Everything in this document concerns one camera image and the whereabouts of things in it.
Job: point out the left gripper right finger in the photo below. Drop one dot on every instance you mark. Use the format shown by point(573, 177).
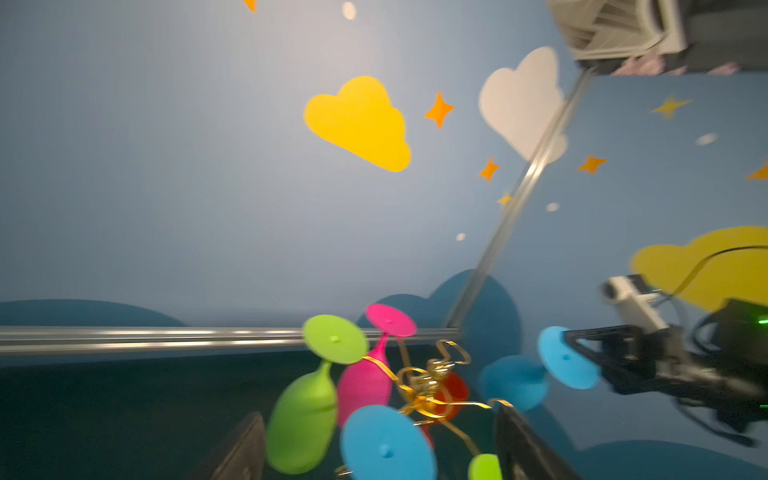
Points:
point(523, 454)

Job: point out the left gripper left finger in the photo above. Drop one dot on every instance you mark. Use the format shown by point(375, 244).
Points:
point(239, 456)

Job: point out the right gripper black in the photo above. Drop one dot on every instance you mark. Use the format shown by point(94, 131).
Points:
point(665, 365)

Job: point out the blue wine glass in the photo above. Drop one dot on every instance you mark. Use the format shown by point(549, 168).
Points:
point(378, 443)
point(525, 383)

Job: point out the red wine glass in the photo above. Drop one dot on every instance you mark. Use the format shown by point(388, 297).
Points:
point(453, 389)

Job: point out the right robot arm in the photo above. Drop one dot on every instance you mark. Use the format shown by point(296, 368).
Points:
point(739, 331)

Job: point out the front green wine glass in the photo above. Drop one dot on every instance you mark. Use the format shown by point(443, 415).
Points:
point(484, 467)

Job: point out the green wine glass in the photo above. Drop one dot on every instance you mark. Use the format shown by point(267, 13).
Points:
point(303, 421)
point(484, 467)

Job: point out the back green wine glass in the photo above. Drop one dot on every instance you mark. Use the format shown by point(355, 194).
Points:
point(303, 421)

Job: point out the pink wine glass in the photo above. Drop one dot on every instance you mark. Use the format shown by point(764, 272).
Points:
point(365, 383)

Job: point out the ceiling air conditioner unit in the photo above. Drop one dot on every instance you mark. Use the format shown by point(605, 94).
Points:
point(619, 29)

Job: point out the gold wire glass rack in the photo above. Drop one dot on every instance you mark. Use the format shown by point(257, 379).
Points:
point(418, 388)

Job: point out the right aluminium frame post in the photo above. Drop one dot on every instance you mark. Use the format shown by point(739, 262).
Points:
point(520, 196)

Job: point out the back aluminium frame bar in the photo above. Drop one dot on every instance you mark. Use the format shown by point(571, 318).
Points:
point(49, 341)

